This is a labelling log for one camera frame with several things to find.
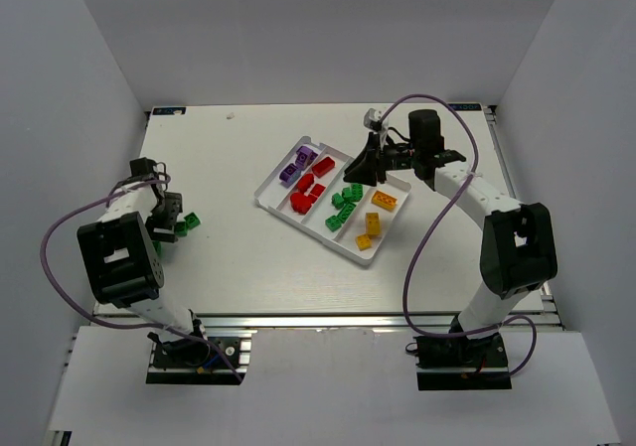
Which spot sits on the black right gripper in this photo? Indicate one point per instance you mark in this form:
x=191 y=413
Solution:
x=379 y=153

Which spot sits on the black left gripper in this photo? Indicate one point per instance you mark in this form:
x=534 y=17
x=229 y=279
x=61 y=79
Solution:
x=169 y=216

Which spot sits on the green lego plate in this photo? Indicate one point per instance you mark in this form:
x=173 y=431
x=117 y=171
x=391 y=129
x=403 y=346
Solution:
x=345 y=212
x=358 y=192

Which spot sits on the yellow lego brick from stack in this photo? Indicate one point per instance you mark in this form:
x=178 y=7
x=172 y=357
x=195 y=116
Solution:
x=384 y=201

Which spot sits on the red wedge lego brick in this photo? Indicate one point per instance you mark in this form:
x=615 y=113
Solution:
x=316 y=191

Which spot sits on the small purple lego brick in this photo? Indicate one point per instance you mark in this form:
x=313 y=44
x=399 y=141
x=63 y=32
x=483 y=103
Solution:
x=303 y=161

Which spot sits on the purple round lego brick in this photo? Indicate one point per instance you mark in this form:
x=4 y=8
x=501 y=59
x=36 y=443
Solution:
x=290 y=175

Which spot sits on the red round lego brick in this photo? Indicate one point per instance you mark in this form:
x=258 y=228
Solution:
x=300 y=203

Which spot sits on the red curved lego brick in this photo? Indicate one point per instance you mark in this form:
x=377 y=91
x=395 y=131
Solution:
x=305 y=183

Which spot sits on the yellow curved lego brick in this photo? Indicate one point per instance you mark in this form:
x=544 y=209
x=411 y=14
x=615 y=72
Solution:
x=373 y=224

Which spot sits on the small yellow lego brick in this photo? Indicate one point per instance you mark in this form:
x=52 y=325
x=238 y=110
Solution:
x=363 y=242

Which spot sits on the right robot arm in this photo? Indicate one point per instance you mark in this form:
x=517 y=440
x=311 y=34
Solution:
x=518 y=253

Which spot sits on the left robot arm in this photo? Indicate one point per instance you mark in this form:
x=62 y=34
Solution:
x=123 y=267

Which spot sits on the white divided sorting tray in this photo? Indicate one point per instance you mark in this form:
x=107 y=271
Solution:
x=352 y=222

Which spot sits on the blue table label right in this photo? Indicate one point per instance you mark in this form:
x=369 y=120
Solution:
x=466 y=106

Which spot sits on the blue table label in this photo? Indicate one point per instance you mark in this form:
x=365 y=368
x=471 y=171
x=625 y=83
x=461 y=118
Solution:
x=466 y=106
x=168 y=111

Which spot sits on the blue table label left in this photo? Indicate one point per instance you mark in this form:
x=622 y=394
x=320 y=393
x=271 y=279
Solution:
x=168 y=111

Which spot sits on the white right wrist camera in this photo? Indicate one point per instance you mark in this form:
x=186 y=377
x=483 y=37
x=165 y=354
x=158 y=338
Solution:
x=373 y=121

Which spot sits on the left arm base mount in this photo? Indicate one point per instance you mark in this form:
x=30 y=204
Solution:
x=191 y=363

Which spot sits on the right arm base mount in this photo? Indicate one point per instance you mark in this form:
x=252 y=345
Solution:
x=460 y=364

